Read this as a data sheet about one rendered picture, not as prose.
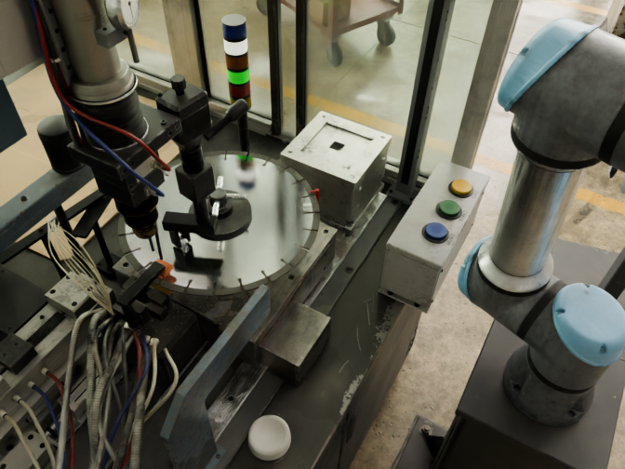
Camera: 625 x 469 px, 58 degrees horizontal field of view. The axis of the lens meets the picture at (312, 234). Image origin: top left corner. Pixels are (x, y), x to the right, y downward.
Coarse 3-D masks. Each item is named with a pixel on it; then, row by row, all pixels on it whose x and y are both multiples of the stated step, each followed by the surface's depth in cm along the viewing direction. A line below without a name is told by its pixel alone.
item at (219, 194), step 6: (222, 180) 99; (216, 192) 96; (222, 192) 96; (210, 198) 96; (216, 198) 95; (222, 198) 96; (228, 198) 96; (234, 198) 96; (240, 198) 96; (210, 204) 97; (216, 204) 95; (222, 204) 96; (216, 210) 94
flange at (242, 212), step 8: (232, 192) 103; (208, 200) 99; (232, 200) 101; (240, 200) 101; (192, 208) 100; (208, 208) 97; (224, 208) 98; (232, 208) 98; (240, 208) 100; (248, 208) 100; (224, 216) 97; (232, 216) 98; (240, 216) 98; (248, 216) 99; (224, 224) 97; (232, 224) 97; (240, 224) 97; (216, 232) 96; (224, 232) 96; (232, 232) 96
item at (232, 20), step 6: (222, 18) 105; (228, 18) 105; (234, 18) 105; (240, 18) 105; (222, 24) 105; (228, 24) 104; (234, 24) 104; (240, 24) 104; (222, 30) 106; (228, 30) 104; (234, 30) 104; (240, 30) 105; (228, 36) 105; (234, 36) 105; (240, 36) 106
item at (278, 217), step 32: (224, 160) 110; (256, 160) 110; (256, 192) 104; (288, 192) 104; (160, 224) 98; (256, 224) 99; (288, 224) 99; (192, 256) 93; (224, 256) 94; (256, 256) 94; (288, 256) 94
